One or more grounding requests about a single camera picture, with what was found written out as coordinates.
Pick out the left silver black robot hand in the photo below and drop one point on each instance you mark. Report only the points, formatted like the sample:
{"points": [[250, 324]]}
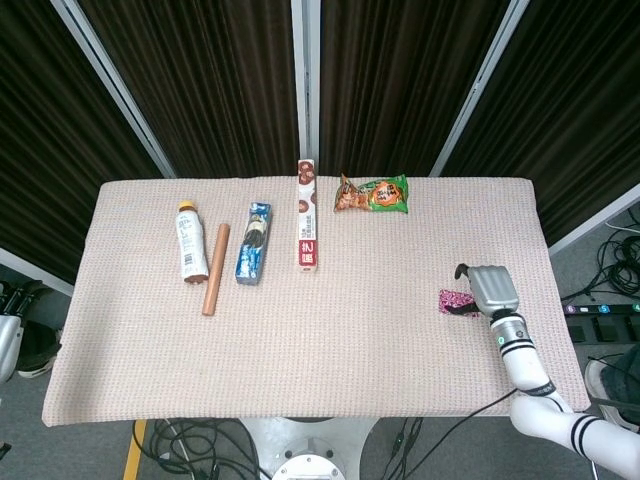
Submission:
{"points": [[10, 345]]}

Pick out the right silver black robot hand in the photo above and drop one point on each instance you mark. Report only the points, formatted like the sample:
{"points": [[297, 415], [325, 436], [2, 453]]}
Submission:
{"points": [[495, 290]]}

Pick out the green orange snack bag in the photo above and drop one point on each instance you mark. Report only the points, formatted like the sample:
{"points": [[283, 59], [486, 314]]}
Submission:
{"points": [[372, 195]]}

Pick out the white soled dark shoe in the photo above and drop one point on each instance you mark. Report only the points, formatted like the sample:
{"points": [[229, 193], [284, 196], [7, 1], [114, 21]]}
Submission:
{"points": [[617, 390]]}

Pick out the yellow floor tape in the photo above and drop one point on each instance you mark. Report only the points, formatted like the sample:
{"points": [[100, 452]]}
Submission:
{"points": [[134, 450]]}

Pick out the dark brown curtain panel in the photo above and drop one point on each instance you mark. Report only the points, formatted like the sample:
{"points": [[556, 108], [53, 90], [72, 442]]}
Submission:
{"points": [[575, 125], [50, 150], [210, 90], [400, 75]]}

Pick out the pink woven tablecloth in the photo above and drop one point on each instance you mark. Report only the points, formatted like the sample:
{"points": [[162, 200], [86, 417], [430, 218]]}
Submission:
{"points": [[310, 350]]}

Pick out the long white red box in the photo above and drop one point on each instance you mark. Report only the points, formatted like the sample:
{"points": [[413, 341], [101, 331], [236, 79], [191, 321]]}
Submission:
{"points": [[306, 220]]}

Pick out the white label drink bottle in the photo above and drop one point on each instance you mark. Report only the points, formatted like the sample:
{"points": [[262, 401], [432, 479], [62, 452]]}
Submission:
{"points": [[191, 240]]}

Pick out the wooden rolling pin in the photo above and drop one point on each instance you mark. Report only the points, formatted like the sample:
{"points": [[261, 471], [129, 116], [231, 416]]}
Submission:
{"points": [[216, 270]]}

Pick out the blue cookie box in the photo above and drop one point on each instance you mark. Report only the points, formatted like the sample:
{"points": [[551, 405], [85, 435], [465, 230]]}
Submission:
{"points": [[254, 245]]}

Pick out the white metal frame rail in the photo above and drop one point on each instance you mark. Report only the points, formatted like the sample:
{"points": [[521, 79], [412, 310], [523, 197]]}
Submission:
{"points": [[590, 225], [30, 270]]}

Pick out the white metal frame post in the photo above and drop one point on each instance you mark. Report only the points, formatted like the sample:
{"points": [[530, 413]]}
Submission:
{"points": [[480, 85], [305, 75], [116, 85]]}

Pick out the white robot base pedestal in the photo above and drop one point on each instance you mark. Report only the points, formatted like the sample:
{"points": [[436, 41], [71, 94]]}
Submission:
{"points": [[305, 450]]}

